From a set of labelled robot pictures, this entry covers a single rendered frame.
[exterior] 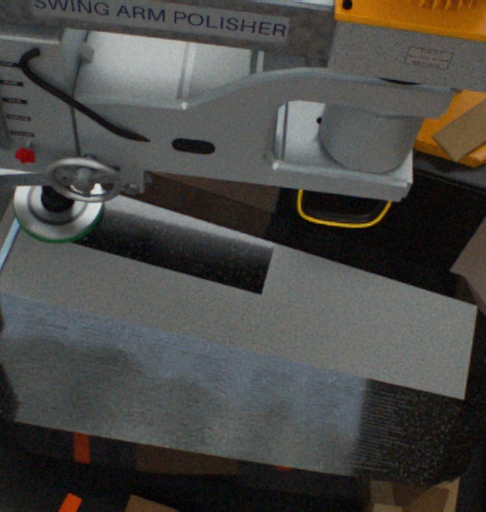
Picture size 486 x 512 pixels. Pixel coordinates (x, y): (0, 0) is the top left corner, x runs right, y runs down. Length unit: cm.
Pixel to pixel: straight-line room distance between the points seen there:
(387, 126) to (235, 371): 71
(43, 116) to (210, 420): 82
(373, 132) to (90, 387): 92
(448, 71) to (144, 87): 54
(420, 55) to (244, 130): 38
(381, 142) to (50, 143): 63
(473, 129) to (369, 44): 109
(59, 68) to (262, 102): 35
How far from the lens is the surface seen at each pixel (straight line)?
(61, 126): 161
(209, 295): 196
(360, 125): 155
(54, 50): 144
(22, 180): 191
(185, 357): 194
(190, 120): 155
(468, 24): 130
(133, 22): 135
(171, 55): 159
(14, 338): 203
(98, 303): 196
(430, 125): 238
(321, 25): 132
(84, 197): 172
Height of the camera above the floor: 260
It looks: 62 degrees down
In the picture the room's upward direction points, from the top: 10 degrees clockwise
